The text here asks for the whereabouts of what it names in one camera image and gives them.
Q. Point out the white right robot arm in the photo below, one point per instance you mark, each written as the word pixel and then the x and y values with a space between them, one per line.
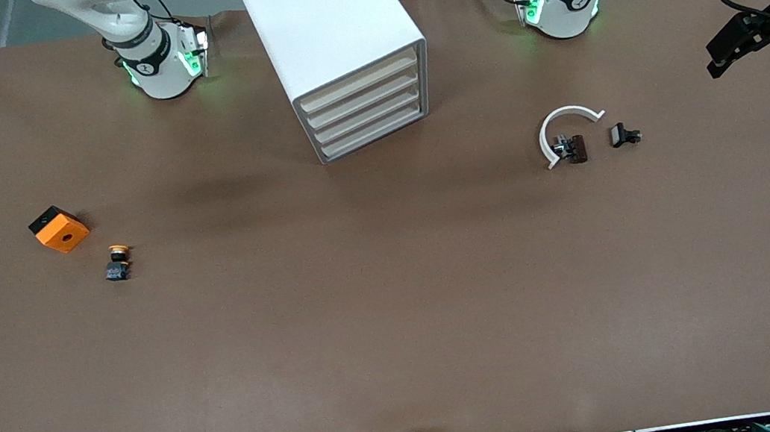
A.
pixel 157 67

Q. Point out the yellow push button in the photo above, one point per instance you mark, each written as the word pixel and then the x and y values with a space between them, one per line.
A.
pixel 118 262

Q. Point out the orange and black box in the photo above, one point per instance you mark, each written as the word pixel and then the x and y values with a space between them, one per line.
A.
pixel 62 233

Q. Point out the small black clip part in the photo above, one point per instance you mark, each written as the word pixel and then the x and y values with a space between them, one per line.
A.
pixel 621 135

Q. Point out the brown electrical component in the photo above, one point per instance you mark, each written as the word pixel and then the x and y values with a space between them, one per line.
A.
pixel 574 149

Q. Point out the white curved plastic part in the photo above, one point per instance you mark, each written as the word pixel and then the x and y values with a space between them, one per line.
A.
pixel 546 137

